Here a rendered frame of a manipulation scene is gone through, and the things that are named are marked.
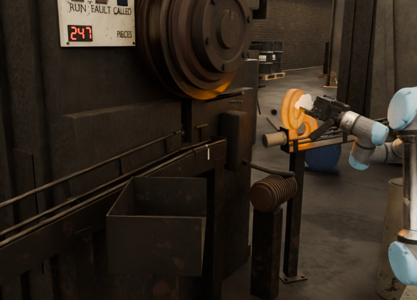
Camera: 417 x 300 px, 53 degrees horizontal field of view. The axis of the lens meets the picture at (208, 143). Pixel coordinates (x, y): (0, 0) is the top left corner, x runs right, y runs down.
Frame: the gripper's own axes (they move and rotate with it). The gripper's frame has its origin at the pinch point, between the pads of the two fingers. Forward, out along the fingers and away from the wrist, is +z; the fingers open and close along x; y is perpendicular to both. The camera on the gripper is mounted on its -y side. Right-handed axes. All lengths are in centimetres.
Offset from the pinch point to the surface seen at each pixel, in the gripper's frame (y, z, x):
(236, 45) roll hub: 17.5, 16.1, 26.6
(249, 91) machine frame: -6.0, 26.8, -12.1
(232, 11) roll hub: 28.2, 17.3, 32.5
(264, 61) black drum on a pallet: -155, 477, -873
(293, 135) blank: -16.1, 1.2, -14.2
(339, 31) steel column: -20, 288, -819
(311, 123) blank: -10.3, -1.8, -21.7
